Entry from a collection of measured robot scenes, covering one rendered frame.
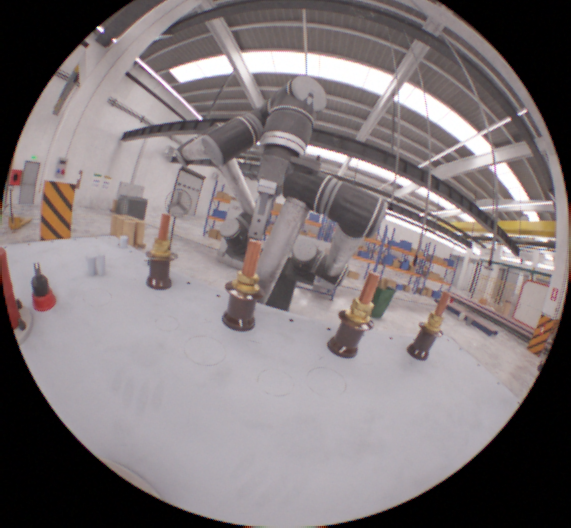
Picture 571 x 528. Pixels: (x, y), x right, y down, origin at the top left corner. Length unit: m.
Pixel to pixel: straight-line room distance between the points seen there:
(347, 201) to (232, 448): 0.61
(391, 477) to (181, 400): 0.31
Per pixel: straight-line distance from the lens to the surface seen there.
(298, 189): 0.60
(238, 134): 0.49
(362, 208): 0.56
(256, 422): 0.28
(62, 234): 5.19
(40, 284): 0.46
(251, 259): 0.36
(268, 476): 0.26
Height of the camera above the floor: 1.62
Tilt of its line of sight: 6 degrees down
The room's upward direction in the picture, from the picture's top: 15 degrees clockwise
